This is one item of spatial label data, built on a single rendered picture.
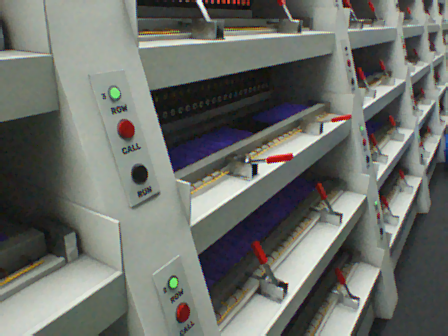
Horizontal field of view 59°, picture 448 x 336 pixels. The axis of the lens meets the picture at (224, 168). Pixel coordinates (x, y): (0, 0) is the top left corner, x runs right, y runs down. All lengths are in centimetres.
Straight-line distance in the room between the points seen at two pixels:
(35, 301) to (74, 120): 15
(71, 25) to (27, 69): 6
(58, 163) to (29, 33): 11
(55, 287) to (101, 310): 4
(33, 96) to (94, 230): 12
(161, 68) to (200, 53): 7
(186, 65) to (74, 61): 15
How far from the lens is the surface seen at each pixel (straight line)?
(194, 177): 51
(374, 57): 164
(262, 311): 60
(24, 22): 37
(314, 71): 96
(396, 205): 141
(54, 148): 38
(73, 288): 36
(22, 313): 35
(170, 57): 45
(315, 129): 78
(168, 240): 40
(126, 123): 37
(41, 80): 35
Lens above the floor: 66
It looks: 11 degrees down
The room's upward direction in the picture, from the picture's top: 15 degrees counter-clockwise
